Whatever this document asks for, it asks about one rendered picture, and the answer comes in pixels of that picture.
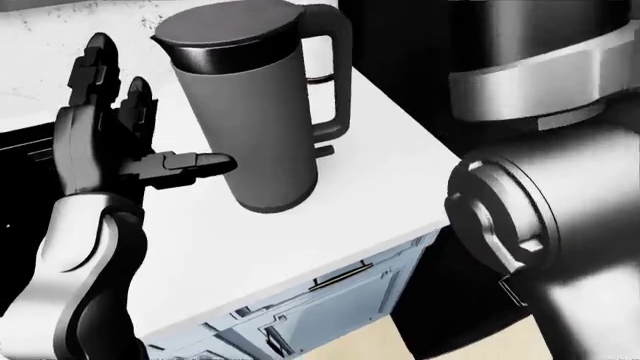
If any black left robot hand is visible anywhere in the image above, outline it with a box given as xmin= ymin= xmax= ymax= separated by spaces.
xmin=51 ymin=32 xmax=238 ymax=198

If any black stovetop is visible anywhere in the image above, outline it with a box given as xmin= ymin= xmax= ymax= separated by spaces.
xmin=0 ymin=122 xmax=66 ymax=312

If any light blue cabinet drawer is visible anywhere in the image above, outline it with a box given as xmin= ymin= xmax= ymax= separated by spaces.
xmin=142 ymin=228 xmax=441 ymax=360

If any black drawer handle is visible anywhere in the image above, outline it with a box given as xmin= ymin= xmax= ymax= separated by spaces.
xmin=307 ymin=260 xmax=375 ymax=293

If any grey electric kettle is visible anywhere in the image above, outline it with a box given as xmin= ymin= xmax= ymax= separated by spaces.
xmin=149 ymin=0 xmax=354 ymax=215

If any dark grey kettle lid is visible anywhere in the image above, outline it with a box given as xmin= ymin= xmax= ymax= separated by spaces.
xmin=149 ymin=0 xmax=306 ymax=51

